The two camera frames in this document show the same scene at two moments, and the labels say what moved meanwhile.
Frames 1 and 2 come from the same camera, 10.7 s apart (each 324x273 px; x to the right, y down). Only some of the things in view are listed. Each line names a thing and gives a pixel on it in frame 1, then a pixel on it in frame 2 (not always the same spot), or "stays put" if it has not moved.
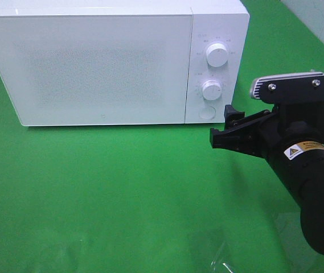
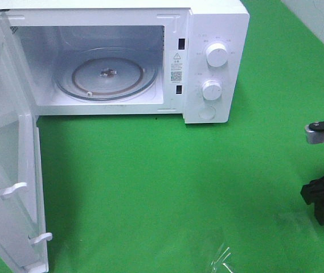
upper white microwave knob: [217, 54] stays put
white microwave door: [70, 70] → [12, 219]
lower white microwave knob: [211, 90] stays put
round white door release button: [207, 112] stays put
